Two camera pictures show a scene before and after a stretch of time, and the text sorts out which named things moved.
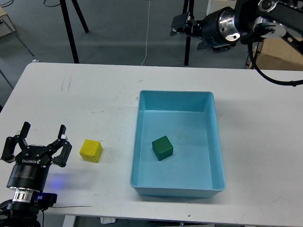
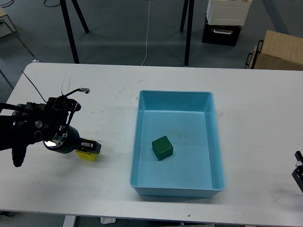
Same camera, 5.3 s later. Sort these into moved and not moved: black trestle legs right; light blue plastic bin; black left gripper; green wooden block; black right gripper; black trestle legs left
Moved: black right gripper; black left gripper
Not moved: black trestle legs right; black trestle legs left; light blue plastic bin; green wooden block
